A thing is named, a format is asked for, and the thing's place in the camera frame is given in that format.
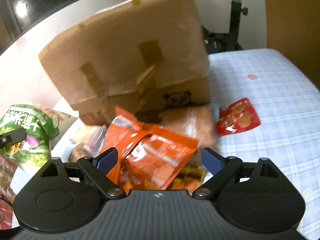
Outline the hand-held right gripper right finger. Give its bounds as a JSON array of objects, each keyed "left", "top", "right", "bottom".
[{"left": 192, "top": 147, "right": 283, "bottom": 200}]

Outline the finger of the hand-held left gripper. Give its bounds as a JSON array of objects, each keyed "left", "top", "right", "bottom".
[{"left": 0, "top": 129, "right": 27, "bottom": 147}]

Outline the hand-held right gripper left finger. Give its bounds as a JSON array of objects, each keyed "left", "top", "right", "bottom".
[{"left": 37, "top": 148, "right": 125, "bottom": 200}]

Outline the green snack bag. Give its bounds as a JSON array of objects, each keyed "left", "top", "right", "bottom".
[{"left": 0, "top": 102, "right": 60, "bottom": 173}]

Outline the orange snack packet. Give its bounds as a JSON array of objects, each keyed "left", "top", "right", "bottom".
[{"left": 99, "top": 106, "right": 199, "bottom": 195}]

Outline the taped cardboard box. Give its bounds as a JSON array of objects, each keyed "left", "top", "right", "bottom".
[{"left": 38, "top": 0, "right": 212, "bottom": 125}]

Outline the yellow snack packet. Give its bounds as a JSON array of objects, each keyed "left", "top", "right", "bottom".
[{"left": 170, "top": 166, "right": 207, "bottom": 196}]

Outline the clear packet of beige snack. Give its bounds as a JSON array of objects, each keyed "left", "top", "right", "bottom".
[{"left": 70, "top": 124, "right": 107, "bottom": 155}]

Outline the clear packet of pinkish crackers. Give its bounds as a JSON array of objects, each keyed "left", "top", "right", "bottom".
[{"left": 160, "top": 105, "right": 218, "bottom": 168}]

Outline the red patterned packet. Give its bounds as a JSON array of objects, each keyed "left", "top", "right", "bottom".
[{"left": 0, "top": 155, "right": 18, "bottom": 230}]

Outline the red snack packet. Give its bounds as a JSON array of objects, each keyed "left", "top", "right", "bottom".
[{"left": 215, "top": 98, "right": 261, "bottom": 136}]

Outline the dark glass window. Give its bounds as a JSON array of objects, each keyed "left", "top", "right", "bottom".
[{"left": 0, "top": 0, "right": 140, "bottom": 53}]

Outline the black metal stand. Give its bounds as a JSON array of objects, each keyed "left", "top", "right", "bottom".
[{"left": 201, "top": 0, "right": 263, "bottom": 54}]

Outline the brown wooden board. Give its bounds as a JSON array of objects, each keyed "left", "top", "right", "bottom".
[{"left": 262, "top": 0, "right": 320, "bottom": 92}]

